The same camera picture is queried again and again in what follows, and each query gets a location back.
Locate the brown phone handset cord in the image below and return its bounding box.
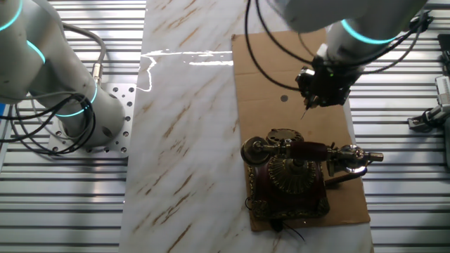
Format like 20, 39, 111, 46
323, 167, 368, 187

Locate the thin black phone wire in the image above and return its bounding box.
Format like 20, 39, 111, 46
245, 195, 307, 243

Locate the black screwdriver green cap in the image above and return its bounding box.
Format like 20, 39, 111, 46
300, 100, 313, 121

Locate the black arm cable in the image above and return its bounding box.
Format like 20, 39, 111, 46
244, 0, 434, 93

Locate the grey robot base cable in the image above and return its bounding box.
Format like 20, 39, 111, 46
61, 22, 108, 85

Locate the brown cardboard sheet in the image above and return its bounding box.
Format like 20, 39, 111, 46
119, 0, 373, 253
231, 30, 371, 232

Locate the silver ribbed camera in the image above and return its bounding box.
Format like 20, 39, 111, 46
435, 75, 450, 106

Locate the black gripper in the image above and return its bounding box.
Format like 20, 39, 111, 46
295, 55, 366, 110

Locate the black base cable bundle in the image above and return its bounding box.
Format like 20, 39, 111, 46
0, 91, 97, 155

